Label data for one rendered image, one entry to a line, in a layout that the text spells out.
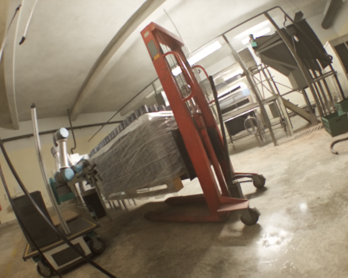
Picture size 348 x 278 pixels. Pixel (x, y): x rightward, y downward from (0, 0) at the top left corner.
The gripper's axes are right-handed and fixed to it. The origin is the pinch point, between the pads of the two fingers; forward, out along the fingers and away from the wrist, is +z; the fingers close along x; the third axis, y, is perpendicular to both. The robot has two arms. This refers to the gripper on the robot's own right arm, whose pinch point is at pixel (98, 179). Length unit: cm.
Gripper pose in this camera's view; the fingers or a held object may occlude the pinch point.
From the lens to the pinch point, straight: 183.5
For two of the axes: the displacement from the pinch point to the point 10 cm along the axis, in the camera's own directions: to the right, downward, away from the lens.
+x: 8.3, -2.1, -5.2
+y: -3.6, 5.1, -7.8
